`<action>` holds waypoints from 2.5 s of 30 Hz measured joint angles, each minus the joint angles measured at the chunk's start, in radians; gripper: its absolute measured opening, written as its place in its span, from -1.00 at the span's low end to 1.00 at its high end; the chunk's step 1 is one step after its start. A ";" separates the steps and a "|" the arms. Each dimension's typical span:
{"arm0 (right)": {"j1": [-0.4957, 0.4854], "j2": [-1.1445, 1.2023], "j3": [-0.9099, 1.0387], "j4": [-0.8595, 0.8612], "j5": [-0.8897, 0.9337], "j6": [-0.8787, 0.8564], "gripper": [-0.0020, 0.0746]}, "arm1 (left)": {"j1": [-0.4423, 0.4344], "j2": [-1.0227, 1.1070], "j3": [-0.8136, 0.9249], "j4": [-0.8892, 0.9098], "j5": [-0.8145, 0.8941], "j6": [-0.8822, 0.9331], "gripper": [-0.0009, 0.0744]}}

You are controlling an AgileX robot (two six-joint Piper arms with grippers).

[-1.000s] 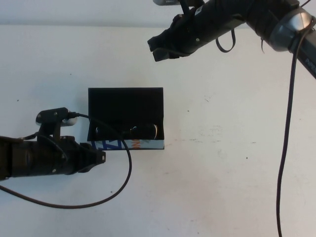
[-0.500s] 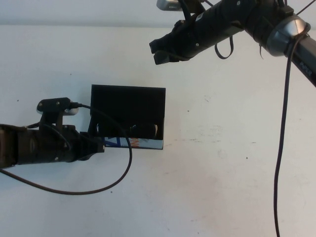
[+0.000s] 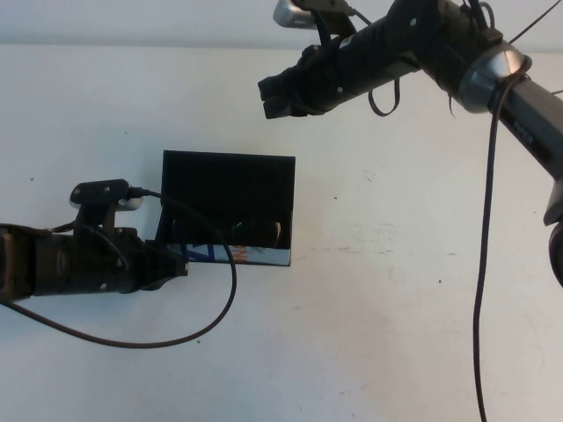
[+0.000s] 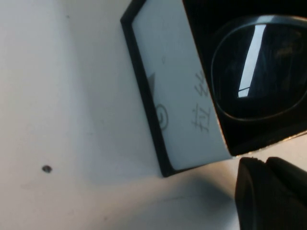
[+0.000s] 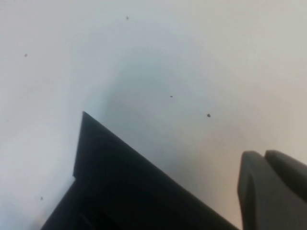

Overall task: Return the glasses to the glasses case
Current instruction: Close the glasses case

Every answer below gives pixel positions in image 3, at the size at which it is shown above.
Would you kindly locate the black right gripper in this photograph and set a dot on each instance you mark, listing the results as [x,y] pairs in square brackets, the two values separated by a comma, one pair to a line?
[352,70]

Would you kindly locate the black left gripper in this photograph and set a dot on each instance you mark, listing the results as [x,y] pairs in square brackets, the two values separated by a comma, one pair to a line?
[88,264]

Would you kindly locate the black frame glasses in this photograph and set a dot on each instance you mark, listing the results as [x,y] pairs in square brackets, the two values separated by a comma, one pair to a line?
[259,232]

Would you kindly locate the black printed glasses case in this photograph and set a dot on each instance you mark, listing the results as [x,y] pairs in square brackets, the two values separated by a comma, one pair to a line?
[228,189]

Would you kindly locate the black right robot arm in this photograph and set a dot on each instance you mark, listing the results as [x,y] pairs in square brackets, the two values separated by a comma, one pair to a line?
[528,132]

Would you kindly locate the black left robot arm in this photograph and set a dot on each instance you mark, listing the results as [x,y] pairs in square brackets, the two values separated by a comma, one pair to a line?
[17,264]

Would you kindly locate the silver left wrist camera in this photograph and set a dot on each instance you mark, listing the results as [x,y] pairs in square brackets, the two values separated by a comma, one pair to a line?
[132,203]

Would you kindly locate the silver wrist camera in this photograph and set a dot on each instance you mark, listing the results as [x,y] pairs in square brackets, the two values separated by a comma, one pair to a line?
[132,203]
[290,13]

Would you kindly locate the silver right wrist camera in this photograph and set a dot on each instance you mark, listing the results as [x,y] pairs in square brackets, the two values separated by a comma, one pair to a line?
[290,13]

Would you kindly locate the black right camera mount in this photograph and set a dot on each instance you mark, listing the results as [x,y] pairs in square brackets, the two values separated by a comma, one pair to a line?
[330,22]

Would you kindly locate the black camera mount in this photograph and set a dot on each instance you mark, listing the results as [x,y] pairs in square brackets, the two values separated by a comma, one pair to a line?
[330,22]
[97,191]

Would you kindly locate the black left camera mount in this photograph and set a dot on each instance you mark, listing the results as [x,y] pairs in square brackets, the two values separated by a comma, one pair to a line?
[97,191]

